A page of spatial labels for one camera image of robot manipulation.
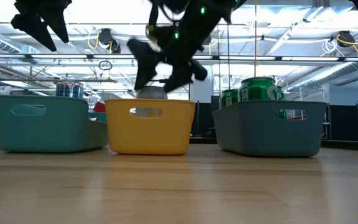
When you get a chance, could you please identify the silver ventilation duct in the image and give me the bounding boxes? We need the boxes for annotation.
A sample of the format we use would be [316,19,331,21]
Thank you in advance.
[286,60,358,93]

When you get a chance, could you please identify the blue silver Red Bull can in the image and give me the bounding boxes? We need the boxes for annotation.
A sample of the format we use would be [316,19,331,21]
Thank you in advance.
[55,80,85,100]

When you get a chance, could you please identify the white square column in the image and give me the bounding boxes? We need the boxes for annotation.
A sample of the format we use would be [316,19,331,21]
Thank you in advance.
[190,67,214,103]

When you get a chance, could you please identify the green soda can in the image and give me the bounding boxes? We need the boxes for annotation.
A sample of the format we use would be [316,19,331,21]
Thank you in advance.
[237,76,286,121]
[218,88,240,110]

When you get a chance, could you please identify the black partition panels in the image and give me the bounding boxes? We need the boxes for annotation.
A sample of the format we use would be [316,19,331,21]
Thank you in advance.
[327,100,358,143]

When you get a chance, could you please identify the dark blue-grey plastic bin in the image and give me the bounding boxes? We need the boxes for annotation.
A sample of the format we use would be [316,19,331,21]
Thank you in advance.
[212,100,328,158]

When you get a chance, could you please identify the red background object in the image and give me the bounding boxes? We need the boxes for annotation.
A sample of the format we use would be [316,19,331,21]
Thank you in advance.
[92,101,106,113]

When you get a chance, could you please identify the white blue Spindrift can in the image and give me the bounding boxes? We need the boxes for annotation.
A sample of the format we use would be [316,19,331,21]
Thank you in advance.
[135,86,168,118]

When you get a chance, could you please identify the black ceiling cable reel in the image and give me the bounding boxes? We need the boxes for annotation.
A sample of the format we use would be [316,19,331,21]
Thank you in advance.
[336,30,358,49]
[97,27,122,54]

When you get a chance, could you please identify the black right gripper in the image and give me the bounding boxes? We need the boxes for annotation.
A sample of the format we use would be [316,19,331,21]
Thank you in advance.
[126,18,211,93]

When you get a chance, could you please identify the yellow plastic bin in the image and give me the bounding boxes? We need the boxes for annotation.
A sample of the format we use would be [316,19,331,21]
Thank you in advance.
[104,98,196,156]

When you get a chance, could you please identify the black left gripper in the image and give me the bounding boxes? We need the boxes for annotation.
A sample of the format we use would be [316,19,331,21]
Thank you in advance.
[10,0,73,53]

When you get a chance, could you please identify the teal plastic bin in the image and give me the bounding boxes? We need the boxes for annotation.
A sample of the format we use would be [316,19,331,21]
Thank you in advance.
[0,95,109,154]

